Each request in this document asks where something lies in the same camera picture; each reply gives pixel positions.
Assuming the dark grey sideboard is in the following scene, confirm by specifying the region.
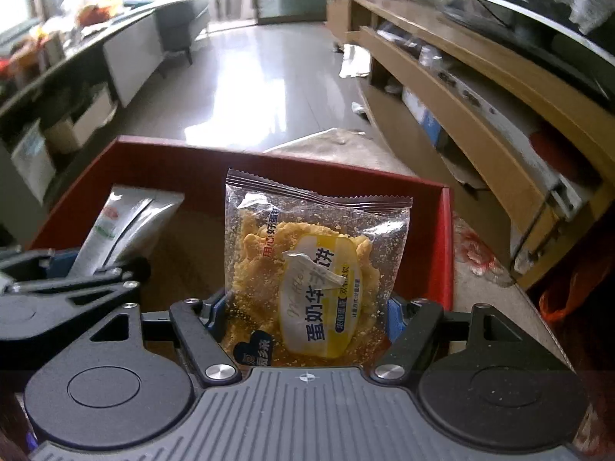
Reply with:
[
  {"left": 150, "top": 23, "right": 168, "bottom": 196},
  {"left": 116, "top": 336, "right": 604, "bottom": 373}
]
[{"left": 1, "top": 10, "right": 164, "bottom": 245}]

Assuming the black television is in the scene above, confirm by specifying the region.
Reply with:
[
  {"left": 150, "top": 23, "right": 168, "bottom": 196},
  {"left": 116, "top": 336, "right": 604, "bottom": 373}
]
[{"left": 417, "top": 0, "right": 615, "bottom": 102}]

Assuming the wooden TV console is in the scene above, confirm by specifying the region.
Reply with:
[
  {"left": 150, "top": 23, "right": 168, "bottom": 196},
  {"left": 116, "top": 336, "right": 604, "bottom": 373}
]
[{"left": 326, "top": 0, "right": 614, "bottom": 295}]

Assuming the white green long snack pack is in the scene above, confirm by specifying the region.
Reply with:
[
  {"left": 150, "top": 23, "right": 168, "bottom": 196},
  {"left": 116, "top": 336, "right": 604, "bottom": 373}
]
[{"left": 69, "top": 185, "right": 185, "bottom": 277}]

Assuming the white storage box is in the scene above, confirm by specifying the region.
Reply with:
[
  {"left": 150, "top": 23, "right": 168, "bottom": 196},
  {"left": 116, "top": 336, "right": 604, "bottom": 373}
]
[{"left": 44, "top": 83, "right": 117, "bottom": 154}]

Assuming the grey sofa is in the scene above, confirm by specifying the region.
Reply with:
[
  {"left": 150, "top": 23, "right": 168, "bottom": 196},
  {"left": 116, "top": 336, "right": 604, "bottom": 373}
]
[{"left": 155, "top": 0, "right": 211, "bottom": 65}]

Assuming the red cardboard box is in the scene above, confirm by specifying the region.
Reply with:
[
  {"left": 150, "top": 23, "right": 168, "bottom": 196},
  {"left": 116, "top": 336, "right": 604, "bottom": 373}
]
[{"left": 32, "top": 137, "right": 454, "bottom": 309}]

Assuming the yellow egg waffle clear pack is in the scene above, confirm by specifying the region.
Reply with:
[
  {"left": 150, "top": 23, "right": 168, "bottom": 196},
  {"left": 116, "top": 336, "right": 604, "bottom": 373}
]
[{"left": 222, "top": 170, "right": 413, "bottom": 368}]

